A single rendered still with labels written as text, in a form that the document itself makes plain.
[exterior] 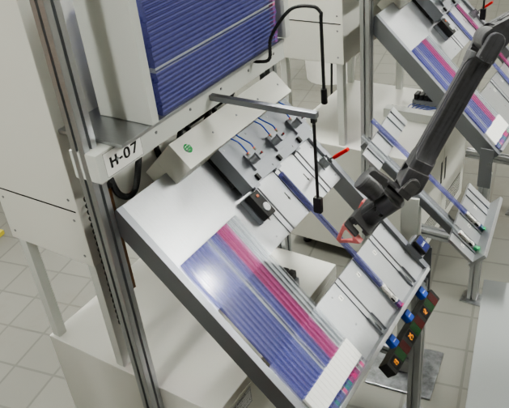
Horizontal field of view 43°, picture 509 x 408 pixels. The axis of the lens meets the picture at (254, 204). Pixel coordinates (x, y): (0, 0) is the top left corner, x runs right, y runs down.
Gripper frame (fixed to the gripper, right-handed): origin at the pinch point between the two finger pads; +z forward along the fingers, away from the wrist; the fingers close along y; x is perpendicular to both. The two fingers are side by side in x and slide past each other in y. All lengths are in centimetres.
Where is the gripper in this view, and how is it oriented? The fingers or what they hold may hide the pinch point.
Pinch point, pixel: (347, 230)
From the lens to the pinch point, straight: 181.4
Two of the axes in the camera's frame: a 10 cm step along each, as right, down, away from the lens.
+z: -5.3, 4.5, 7.2
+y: -5.3, 4.9, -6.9
